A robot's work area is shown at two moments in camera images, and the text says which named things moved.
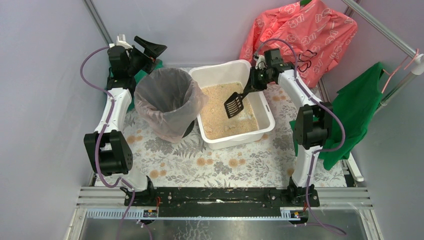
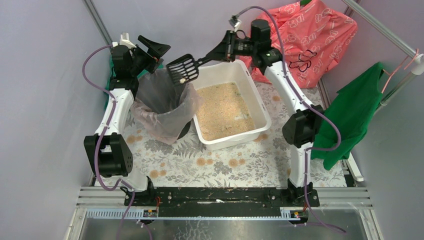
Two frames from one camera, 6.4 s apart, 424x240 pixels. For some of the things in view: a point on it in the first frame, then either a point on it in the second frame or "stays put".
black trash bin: [167, 101] stays put
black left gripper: [141, 56] stays put
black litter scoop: [234, 104] → [185, 69]
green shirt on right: [353, 106] stays put
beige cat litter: [215, 119] stays put
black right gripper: [253, 84] → [226, 46]
